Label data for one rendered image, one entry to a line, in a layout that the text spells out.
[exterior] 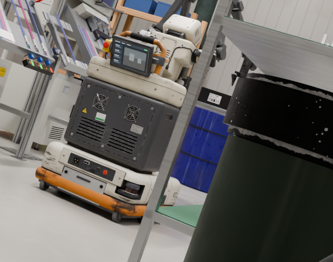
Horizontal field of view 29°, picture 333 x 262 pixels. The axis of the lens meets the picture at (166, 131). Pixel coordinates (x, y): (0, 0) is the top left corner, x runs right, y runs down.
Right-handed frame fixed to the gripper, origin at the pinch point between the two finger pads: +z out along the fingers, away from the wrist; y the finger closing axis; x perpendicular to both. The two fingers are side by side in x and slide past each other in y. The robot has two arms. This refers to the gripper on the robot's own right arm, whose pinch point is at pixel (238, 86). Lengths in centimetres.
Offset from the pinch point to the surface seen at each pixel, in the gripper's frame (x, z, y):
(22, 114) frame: 37, 69, 130
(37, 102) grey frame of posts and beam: 38, 57, 120
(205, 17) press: -517, -156, 276
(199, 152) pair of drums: -223, 48, 95
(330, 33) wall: -613, -206, 103
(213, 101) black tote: -27.2, 12.4, 23.9
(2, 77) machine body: 47, 49, 149
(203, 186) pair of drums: -230, 80, 80
